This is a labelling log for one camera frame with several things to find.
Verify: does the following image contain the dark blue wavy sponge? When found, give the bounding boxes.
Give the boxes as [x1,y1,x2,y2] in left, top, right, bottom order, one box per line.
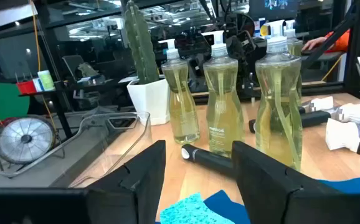
[316,175,360,203]
[203,189,252,224]

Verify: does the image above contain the dark computer monitor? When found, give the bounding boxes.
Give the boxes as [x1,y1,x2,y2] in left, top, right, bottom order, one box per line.
[248,0,300,21]

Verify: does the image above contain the person's hand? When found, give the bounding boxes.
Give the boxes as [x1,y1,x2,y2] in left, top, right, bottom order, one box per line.
[301,36,328,52]

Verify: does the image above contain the black aluminium rig frame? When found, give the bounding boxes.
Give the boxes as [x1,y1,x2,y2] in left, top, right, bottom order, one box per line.
[192,0,360,108]

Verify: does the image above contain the green cactus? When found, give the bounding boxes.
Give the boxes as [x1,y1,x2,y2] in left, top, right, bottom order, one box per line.
[124,0,161,85]

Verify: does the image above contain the green labelled white cup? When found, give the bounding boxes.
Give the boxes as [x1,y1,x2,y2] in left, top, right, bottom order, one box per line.
[37,70,56,91]

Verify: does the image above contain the clear yellow soap pump bottle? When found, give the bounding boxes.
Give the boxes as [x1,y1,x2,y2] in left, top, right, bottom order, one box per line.
[254,20,304,172]
[201,30,245,159]
[283,19,305,106]
[158,39,201,145]

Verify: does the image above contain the white plant pot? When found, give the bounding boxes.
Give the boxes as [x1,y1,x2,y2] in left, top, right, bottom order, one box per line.
[126,77,171,126]

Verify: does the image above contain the green board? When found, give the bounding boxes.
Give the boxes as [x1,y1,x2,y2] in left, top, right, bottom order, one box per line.
[0,81,31,123]

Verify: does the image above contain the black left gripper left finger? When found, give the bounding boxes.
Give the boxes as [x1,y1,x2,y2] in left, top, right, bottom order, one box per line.
[85,139,167,224]

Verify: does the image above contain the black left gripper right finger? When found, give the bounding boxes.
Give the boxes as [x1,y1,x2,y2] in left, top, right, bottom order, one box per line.
[231,140,360,224]

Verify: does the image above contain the metal floor fan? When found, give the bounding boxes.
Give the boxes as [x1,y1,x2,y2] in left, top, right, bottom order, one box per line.
[0,114,66,180]

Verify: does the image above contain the clear plastic bin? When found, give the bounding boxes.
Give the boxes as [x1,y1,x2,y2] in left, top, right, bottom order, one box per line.
[7,111,153,189]

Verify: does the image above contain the black shelf table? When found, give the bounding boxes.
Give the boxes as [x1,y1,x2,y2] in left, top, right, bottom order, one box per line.
[17,79,128,139]

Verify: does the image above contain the red container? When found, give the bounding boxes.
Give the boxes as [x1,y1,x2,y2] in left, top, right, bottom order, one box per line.
[16,79,38,95]

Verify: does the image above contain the yellow hanging cable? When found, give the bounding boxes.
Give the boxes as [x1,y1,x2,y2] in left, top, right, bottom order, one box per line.
[29,0,58,131]

